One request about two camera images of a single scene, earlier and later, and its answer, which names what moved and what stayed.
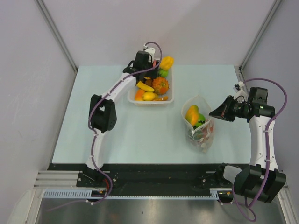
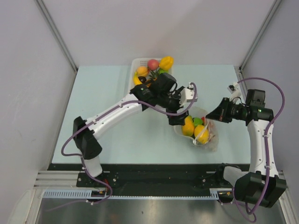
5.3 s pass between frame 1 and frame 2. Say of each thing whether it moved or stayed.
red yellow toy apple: moved
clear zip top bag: moved
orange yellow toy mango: moved
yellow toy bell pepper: stayed
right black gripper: stayed
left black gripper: moved
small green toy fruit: stayed
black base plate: stayed
